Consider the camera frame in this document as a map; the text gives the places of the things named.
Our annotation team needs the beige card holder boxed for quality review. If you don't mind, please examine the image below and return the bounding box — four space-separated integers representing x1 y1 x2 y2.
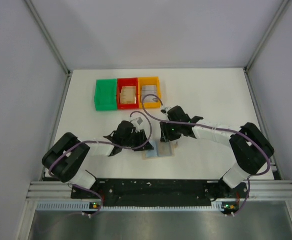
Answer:
142 140 178 160

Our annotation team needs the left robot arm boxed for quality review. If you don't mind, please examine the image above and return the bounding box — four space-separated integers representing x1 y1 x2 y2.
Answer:
42 120 154 189

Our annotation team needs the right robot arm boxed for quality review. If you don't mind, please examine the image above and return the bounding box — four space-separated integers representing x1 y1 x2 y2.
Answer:
160 106 274 189

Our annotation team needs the beige card holders stack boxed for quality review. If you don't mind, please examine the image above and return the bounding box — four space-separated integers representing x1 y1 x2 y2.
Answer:
120 86 136 105

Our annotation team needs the stack of cards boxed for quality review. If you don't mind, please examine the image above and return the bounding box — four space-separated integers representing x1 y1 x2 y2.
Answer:
141 85 158 103

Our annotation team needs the green plastic bin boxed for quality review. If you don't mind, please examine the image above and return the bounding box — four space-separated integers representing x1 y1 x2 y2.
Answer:
94 79 117 111

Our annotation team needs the red plastic bin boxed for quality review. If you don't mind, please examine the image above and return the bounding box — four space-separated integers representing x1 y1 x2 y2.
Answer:
116 78 139 110

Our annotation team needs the yellow plastic bin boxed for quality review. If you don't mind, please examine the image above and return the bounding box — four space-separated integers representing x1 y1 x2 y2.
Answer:
138 76 161 109

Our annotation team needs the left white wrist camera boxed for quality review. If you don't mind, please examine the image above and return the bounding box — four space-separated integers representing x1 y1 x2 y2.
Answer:
131 117 143 132

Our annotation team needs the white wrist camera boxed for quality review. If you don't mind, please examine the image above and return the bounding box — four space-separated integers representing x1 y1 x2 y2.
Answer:
131 117 143 132
160 105 171 115

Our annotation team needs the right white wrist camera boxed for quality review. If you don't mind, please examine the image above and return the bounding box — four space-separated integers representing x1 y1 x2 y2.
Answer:
160 105 171 115

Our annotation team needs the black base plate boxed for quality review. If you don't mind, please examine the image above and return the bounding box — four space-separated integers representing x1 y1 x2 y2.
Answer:
70 178 246 207

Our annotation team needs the white slotted cable duct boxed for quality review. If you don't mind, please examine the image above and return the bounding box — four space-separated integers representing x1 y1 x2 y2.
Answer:
36 201 236 213

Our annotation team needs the right aluminium corner post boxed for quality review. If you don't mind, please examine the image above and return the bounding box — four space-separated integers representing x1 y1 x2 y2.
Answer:
244 0 292 73

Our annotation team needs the aluminium corner post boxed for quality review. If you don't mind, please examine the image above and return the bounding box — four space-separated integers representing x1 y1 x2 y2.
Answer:
23 0 73 76
244 0 292 73

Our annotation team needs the left aluminium corner post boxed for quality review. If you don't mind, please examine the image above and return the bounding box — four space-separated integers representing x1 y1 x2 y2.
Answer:
23 0 73 76

